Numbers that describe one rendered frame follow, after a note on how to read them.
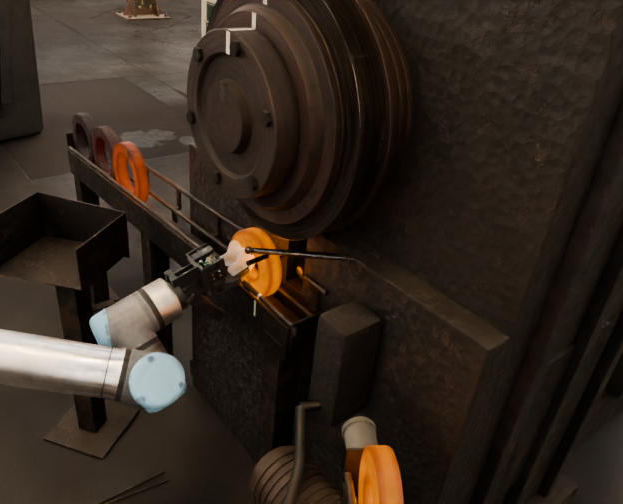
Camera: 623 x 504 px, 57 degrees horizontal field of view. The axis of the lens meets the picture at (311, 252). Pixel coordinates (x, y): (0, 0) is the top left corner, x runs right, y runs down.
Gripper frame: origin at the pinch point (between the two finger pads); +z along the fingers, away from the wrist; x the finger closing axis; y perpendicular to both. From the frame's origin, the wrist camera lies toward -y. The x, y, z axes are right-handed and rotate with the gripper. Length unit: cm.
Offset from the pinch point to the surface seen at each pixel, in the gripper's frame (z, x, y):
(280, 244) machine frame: 6.0, -1.3, 0.2
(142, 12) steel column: 231, 643, -142
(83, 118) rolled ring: -2, 99, 0
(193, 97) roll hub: -2.4, 4.3, 37.4
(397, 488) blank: -16, -60, 6
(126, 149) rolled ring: -2, 62, 3
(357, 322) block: 1.1, -32.8, 3.7
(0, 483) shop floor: -74, 36, -58
